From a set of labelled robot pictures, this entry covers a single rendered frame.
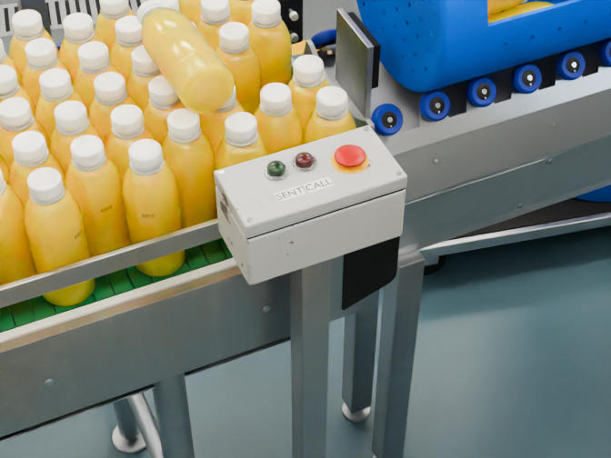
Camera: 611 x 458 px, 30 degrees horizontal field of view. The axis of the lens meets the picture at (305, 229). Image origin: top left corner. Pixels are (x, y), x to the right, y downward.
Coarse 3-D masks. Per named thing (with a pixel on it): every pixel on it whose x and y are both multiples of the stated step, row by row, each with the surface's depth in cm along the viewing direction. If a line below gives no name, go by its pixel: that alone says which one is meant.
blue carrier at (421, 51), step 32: (384, 0) 160; (416, 0) 150; (448, 0) 144; (480, 0) 146; (544, 0) 177; (576, 0) 152; (608, 0) 154; (384, 32) 163; (416, 32) 153; (448, 32) 146; (480, 32) 148; (512, 32) 151; (544, 32) 153; (576, 32) 157; (608, 32) 161; (384, 64) 167; (416, 64) 156; (448, 64) 150; (480, 64) 153; (512, 64) 159
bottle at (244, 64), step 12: (216, 48) 154; (252, 48) 153; (228, 60) 151; (240, 60) 152; (252, 60) 153; (240, 72) 152; (252, 72) 153; (240, 84) 153; (252, 84) 154; (240, 96) 155; (252, 96) 156; (252, 108) 157
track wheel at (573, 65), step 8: (560, 56) 165; (568, 56) 165; (576, 56) 166; (560, 64) 165; (568, 64) 165; (576, 64) 166; (584, 64) 166; (560, 72) 166; (568, 72) 166; (576, 72) 166; (568, 80) 167
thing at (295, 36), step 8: (280, 0) 171; (288, 0) 172; (296, 0) 172; (280, 8) 172; (288, 8) 173; (296, 8) 173; (288, 16) 174; (296, 16) 172; (288, 24) 175; (296, 24) 176; (296, 32) 177; (296, 40) 175
